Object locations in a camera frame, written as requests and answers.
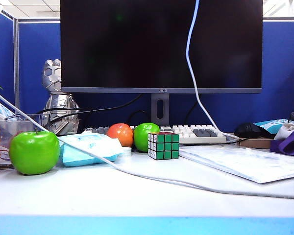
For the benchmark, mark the small green apple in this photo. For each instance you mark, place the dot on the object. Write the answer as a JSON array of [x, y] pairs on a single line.
[[142, 137]]

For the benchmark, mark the orange fruit beside keyboard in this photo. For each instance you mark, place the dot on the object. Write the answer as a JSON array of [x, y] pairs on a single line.
[[120, 135]]

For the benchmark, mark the Rubik's cube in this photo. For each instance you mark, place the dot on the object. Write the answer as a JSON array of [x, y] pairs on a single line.
[[164, 147]]

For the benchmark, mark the small white tape roll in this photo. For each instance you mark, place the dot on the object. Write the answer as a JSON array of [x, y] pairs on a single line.
[[127, 151]]

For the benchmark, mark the white and grey keyboard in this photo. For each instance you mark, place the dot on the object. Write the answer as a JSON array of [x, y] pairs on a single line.
[[188, 133]]

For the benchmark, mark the black AOC computer monitor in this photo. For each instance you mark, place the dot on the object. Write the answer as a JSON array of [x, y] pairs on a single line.
[[137, 44]]

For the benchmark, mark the light blue wet wipes pack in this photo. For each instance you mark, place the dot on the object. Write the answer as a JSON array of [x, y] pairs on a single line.
[[75, 160]]

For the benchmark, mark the silver faceted figurine statue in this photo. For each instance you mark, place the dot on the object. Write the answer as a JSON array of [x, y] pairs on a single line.
[[62, 105]]

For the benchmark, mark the black computer mouse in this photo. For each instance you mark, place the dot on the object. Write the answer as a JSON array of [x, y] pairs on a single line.
[[247, 130]]

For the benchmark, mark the brown cardboard sheet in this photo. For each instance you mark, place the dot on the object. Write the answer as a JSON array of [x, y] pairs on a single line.
[[259, 142]]

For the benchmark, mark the clear plastic document bag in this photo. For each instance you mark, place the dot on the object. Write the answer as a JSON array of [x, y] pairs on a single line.
[[254, 164]]

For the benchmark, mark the large green apple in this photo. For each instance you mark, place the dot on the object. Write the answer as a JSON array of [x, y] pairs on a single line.
[[34, 154]]

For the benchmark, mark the teal and white packet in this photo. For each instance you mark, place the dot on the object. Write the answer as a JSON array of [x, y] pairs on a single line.
[[274, 123]]

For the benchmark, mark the white cup-shaped object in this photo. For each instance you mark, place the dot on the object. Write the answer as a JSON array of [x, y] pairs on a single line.
[[283, 131]]

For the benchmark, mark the clear glass bowl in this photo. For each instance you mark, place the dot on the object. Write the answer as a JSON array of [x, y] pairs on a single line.
[[6, 137]]

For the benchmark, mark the white power strip blue sockets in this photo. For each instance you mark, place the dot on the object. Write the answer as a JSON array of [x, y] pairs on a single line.
[[1, 110]]

